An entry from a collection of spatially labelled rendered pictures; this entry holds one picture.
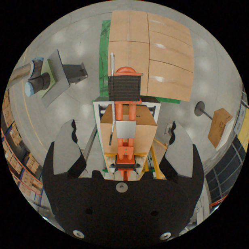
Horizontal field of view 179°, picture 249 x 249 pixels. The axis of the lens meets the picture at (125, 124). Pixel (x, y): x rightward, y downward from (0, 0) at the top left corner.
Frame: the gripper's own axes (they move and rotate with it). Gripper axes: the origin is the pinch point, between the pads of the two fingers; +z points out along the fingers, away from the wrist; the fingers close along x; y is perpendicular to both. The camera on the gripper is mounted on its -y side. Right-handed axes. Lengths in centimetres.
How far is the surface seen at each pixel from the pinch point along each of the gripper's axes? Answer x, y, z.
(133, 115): 2.8, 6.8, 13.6
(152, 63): 27, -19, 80
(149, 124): 18, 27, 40
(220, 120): 149, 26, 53
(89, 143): -46, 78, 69
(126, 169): 1.7, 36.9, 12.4
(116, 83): -2.0, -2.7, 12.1
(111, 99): -3.4, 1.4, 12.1
